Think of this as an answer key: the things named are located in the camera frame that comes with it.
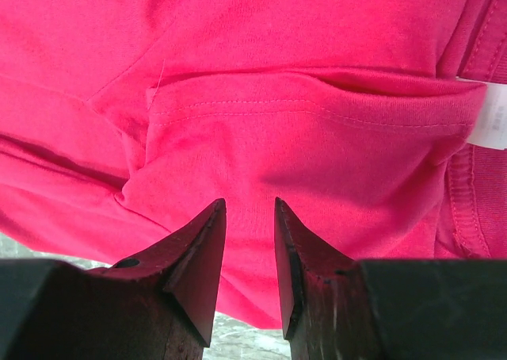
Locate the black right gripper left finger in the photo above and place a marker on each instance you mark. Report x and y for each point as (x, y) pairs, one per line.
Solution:
(160, 302)

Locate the red t-shirt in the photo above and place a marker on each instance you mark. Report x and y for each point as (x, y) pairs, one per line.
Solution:
(122, 119)

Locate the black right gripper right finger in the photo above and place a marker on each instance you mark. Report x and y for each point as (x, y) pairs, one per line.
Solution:
(324, 303)

